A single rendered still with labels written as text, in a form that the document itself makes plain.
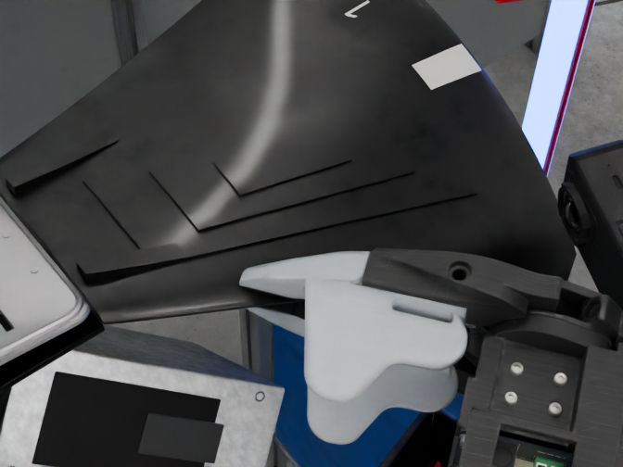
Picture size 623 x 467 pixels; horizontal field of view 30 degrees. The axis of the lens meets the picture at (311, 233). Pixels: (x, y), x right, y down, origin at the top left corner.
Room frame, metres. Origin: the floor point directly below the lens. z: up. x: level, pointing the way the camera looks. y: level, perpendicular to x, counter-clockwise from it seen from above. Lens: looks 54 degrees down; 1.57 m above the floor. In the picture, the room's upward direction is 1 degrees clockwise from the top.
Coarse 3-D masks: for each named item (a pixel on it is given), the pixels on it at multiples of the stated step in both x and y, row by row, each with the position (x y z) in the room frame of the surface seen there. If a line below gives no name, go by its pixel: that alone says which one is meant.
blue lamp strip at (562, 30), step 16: (560, 0) 0.47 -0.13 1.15; (576, 0) 0.47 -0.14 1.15; (560, 16) 0.47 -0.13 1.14; (576, 16) 0.46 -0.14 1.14; (544, 32) 0.48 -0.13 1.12; (560, 32) 0.47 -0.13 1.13; (576, 32) 0.46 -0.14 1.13; (544, 48) 0.48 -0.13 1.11; (560, 48) 0.47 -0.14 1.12; (544, 64) 0.47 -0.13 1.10; (560, 64) 0.47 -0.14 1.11; (544, 80) 0.47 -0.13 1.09; (560, 80) 0.46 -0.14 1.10; (544, 96) 0.47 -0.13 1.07; (560, 96) 0.46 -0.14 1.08; (528, 112) 0.48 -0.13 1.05; (544, 112) 0.47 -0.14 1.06; (528, 128) 0.47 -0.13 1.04; (544, 128) 0.47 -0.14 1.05; (544, 144) 0.46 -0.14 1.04; (544, 160) 0.46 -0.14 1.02
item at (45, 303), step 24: (0, 216) 0.29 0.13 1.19; (0, 240) 0.28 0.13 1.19; (24, 240) 0.28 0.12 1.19; (0, 264) 0.26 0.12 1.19; (24, 264) 0.26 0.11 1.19; (48, 264) 0.27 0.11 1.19; (0, 288) 0.25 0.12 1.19; (24, 288) 0.25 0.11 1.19; (48, 288) 0.25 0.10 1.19; (72, 288) 0.25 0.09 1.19; (0, 312) 0.24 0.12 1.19; (24, 312) 0.24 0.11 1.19; (48, 312) 0.24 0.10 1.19; (72, 312) 0.24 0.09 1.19; (0, 336) 0.23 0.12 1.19; (24, 336) 0.23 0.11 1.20; (48, 336) 0.23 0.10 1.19; (0, 360) 0.22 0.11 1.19
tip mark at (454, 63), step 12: (456, 48) 0.41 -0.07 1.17; (432, 60) 0.40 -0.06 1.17; (444, 60) 0.40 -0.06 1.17; (456, 60) 0.40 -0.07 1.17; (468, 60) 0.40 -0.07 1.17; (420, 72) 0.39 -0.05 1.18; (432, 72) 0.39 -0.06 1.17; (444, 72) 0.39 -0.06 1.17; (456, 72) 0.39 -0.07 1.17; (468, 72) 0.39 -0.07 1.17; (432, 84) 0.38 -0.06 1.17
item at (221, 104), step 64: (256, 0) 0.42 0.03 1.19; (320, 0) 0.43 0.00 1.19; (384, 0) 0.43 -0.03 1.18; (128, 64) 0.38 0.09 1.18; (192, 64) 0.38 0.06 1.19; (256, 64) 0.38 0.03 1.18; (320, 64) 0.39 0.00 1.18; (384, 64) 0.39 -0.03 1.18; (64, 128) 0.34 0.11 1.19; (128, 128) 0.34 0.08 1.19; (192, 128) 0.34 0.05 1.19; (256, 128) 0.34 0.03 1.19; (320, 128) 0.34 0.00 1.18; (384, 128) 0.35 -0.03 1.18; (448, 128) 0.36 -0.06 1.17; (512, 128) 0.37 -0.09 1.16; (0, 192) 0.30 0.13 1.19; (64, 192) 0.30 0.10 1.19; (128, 192) 0.30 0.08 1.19; (192, 192) 0.30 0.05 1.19; (256, 192) 0.31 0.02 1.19; (320, 192) 0.31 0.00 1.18; (384, 192) 0.32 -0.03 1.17; (448, 192) 0.32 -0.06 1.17; (512, 192) 0.33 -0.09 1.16; (64, 256) 0.27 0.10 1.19; (128, 256) 0.27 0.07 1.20; (192, 256) 0.27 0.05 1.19; (256, 256) 0.27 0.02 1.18; (512, 256) 0.30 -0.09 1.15; (128, 320) 0.24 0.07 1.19
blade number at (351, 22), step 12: (348, 0) 0.43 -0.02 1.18; (360, 0) 0.43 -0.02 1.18; (372, 0) 0.43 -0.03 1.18; (336, 12) 0.42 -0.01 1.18; (348, 12) 0.42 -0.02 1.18; (360, 12) 0.42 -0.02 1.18; (372, 12) 0.42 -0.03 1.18; (384, 12) 0.42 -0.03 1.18; (348, 24) 0.41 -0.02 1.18; (360, 24) 0.41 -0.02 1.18
